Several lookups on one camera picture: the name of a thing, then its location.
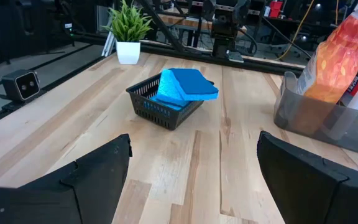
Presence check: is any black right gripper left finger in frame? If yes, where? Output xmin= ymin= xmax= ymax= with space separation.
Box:
xmin=0 ymin=133 xmax=133 ymax=224

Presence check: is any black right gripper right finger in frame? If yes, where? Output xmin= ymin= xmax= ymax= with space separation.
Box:
xmin=256 ymin=130 xmax=358 ymax=224

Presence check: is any orange spray bottle white trigger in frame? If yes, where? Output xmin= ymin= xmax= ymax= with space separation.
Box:
xmin=296 ymin=0 xmax=358 ymax=105

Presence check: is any light blue sponge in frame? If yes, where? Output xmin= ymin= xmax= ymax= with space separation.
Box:
xmin=155 ymin=68 xmax=192 ymax=107
xmin=149 ymin=95 xmax=183 ymax=112

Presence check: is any dark blue sponge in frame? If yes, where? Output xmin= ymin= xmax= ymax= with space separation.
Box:
xmin=169 ymin=67 xmax=220 ymax=102

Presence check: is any black slotted plastic basket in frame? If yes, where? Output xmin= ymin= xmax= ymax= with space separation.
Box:
xmin=126 ymin=73 xmax=215 ymax=131

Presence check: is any white leaning strip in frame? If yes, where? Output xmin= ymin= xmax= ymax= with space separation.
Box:
xmin=102 ymin=30 xmax=117 ymax=58

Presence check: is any green plant in white pot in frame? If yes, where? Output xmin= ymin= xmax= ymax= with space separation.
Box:
xmin=102 ymin=0 xmax=154 ymax=65

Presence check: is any red box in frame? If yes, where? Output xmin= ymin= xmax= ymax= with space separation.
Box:
xmin=268 ymin=1 xmax=284 ymax=19

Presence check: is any black box camera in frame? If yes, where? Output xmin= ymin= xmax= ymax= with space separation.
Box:
xmin=1 ymin=68 xmax=41 ymax=102

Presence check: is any yellow cable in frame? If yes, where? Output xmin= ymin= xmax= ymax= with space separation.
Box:
xmin=275 ymin=0 xmax=316 ymax=62

